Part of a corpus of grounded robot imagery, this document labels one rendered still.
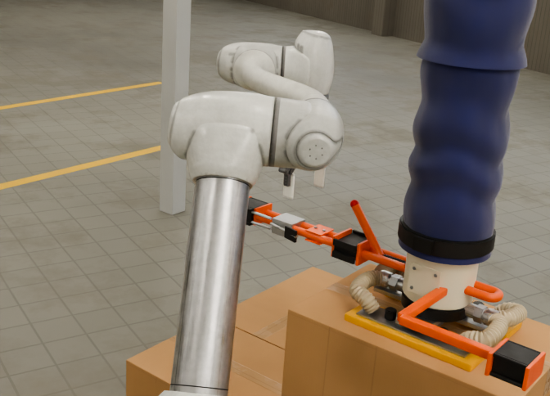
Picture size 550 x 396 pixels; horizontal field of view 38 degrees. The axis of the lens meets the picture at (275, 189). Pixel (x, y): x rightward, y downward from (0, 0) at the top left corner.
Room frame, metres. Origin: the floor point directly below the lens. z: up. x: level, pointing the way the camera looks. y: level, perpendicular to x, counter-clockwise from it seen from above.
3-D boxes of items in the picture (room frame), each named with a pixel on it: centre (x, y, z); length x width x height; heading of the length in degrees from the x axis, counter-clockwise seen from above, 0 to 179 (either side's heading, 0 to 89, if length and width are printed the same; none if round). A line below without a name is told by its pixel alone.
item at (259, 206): (2.13, 0.06, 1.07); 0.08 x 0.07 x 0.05; 53
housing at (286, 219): (2.04, -0.04, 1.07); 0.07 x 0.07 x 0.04; 53
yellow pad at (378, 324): (1.69, -0.35, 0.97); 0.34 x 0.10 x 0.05; 53
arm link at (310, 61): (2.01, -0.06, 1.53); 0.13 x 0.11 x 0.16; 89
